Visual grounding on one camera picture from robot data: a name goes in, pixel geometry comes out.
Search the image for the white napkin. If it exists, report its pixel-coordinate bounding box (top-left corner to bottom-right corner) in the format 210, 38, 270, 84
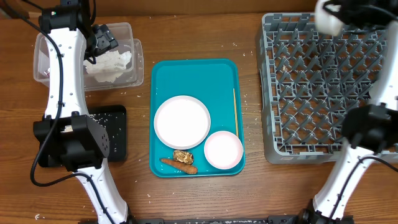
83, 50, 132, 83

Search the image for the red snack wrapper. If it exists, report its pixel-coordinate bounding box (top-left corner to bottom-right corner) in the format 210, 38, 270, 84
44, 68, 50, 77

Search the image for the large white plate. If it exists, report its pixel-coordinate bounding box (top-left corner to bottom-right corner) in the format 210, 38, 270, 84
154, 95, 211, 150

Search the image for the white cup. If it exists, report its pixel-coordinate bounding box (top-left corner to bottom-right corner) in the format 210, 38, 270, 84
315, 0, 344, 36

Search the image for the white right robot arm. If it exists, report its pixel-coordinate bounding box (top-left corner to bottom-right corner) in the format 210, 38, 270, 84
294, 1, 397, 223

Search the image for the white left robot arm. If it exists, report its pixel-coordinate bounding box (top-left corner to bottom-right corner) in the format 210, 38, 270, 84
30, 1, 135, 223

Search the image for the black waste tray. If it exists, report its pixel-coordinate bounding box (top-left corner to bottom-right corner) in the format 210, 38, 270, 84
38, 105, 127, 171

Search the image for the grey dishwasher rack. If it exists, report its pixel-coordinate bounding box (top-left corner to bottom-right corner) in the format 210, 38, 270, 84
256, 13, 397, 164

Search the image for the clear plastic bin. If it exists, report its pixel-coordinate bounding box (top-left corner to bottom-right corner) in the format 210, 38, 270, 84
33, 22, 144, 91

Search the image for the teal plastic tray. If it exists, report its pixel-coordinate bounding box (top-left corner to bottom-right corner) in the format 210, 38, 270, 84
149, 58, 244, 178

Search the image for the brown food scrap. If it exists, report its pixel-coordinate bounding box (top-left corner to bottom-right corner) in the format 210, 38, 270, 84
173, 150, 194, 165

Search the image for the wooden chopstick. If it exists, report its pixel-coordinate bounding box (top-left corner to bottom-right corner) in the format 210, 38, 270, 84
233, 88, 239, 138

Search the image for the orange carrot piece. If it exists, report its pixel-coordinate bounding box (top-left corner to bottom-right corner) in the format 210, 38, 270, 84
160, 158, 198, 175

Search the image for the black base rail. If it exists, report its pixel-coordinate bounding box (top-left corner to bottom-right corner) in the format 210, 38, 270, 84
77, 216, 355, 224

